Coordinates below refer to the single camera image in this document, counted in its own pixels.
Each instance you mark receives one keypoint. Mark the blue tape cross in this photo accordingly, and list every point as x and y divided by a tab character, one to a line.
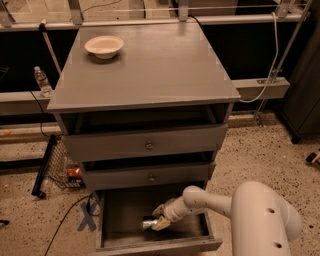
87	210

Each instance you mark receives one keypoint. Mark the black bar on floor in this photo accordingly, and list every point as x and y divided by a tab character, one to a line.
36	191

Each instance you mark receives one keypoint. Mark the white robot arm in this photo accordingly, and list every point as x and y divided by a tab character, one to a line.
262	222

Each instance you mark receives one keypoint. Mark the wire mesh basket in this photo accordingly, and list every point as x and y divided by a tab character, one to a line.
59	162

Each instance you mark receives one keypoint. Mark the grey middle drawer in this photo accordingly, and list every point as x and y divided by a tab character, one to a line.
148	176

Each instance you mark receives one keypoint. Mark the black caster wheel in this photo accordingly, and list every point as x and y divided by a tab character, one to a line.
313	158

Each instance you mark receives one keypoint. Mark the orange object in basket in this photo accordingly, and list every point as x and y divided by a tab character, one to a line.
74	173

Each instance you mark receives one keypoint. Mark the white paper bowl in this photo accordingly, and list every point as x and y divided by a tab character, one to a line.
104	47

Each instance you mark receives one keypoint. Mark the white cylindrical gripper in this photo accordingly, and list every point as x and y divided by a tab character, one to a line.
172	211

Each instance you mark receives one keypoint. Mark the dark grey side cabinet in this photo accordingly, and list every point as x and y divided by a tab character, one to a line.
301	107

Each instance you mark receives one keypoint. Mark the green soda can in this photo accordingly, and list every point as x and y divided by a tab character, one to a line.
149	223

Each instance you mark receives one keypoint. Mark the grey wooden drawer cabinet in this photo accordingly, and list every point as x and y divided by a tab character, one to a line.
165	76

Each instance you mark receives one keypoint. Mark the grey open bottom drawer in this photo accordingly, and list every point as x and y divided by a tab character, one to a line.
124	210

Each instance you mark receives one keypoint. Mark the clear plastic water bottle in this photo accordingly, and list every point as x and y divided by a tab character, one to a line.
43	82

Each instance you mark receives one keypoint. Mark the grey top drawer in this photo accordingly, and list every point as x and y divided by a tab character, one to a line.
144	143

